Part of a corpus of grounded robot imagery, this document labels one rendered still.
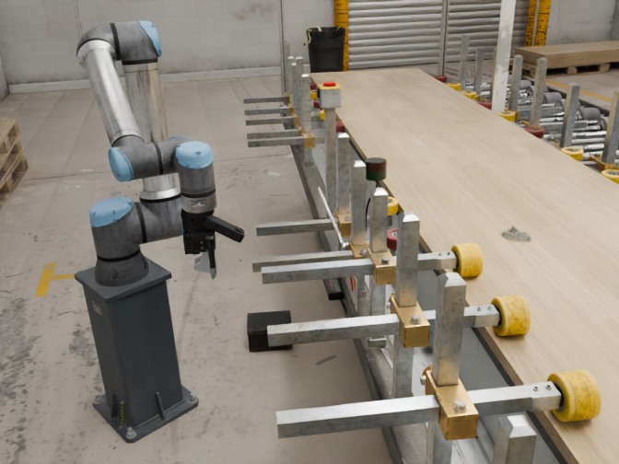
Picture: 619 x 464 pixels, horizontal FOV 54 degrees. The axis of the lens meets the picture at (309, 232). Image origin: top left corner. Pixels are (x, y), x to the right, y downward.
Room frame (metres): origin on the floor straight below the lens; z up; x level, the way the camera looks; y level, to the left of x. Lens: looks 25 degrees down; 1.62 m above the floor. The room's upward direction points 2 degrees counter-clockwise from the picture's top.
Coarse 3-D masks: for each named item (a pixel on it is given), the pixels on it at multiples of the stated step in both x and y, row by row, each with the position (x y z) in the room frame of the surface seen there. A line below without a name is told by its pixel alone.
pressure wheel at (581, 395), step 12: (564, 372) 0.81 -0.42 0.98; (576, 372) 0.81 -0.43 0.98; (588, 372) 0.81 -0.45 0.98; (564, 384) 0.78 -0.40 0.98; (576, 384) 0.78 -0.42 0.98; (588, 384) 0.78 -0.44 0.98; (564, 396) 0.78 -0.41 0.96; (576, 396) 0.77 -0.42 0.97; (588, 396) 0.77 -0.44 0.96; (600, 396) 0.77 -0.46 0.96; (564, 408) 0.77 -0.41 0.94; (576, 408) 0.76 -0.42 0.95; (588, 408) 0.76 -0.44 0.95; (600, 408) 0.76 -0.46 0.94; (564, 420) 0.77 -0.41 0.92; (576, 420) 0.76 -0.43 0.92
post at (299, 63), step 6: (300, 60) 3.04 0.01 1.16; (300, 66) 3.04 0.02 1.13; (300, 72) 3.04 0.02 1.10; (300, 78) 3.04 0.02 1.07; (300, 84) 3.04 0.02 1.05; (300, 90) 3.04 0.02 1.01; (300, 96) 3.03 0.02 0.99; (300, 102) 3.03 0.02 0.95; (300, 108) 3.03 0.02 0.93; (300, 114) 3.03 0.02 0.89; (300, 120) 3.03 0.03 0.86
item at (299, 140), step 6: (270, 138) 2.76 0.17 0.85; (276, 138) 2.75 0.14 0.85; (282, 138) 2.75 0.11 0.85; (288, 138) 2.75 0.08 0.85; (294, 138) 2.74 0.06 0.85; (300, 138) 2.75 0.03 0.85; (318, 138) 2.75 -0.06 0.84; (324, 138) 2.76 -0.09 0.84; (252, 144) 2.72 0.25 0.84; (258, 144) 2.72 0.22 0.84; (264, 144) 2.73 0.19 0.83; (270, 144) 2.73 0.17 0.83; (276, 144) 2.73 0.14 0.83; (282, 144) 2.74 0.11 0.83; (288, 144) 2.74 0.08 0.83; (294, 144) 2.74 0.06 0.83; (300, 144) 2.75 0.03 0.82
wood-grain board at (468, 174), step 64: (384, 128) 2.68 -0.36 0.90; (448, 128) 2.65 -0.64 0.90; (512, 128) 2.61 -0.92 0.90; (448, 192) 1.85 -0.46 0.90; (512, 192) 1.83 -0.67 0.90; (576, 192) 1.81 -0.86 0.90; (512, 256) 1.38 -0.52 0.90; (576, 256) 1.37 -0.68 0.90; (576, 320) 1.08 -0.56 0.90; (576, 448) 0.72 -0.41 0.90
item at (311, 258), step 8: (280, 256) 1.51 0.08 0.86; (288, 256) 1.51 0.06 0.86; (296, 256) 1.51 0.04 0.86; (304, 256) 1.50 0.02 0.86; (312, 256) 1.50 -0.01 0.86; (320, 256) 1.50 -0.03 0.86; (328, 256) 1.50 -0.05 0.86; (336, 256) 1.50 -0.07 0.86; (344, 256) 1.50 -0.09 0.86; (352, 256) 1.50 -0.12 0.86; (392, 256) 1.51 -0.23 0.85; (256, 264) 1.48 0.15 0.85; (264, 264) 1.48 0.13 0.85; (272, 264) 1.48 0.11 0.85; (280, 264) 1.48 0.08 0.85; (288, 264) 1.48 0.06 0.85; (256, 272) 1.48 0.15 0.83
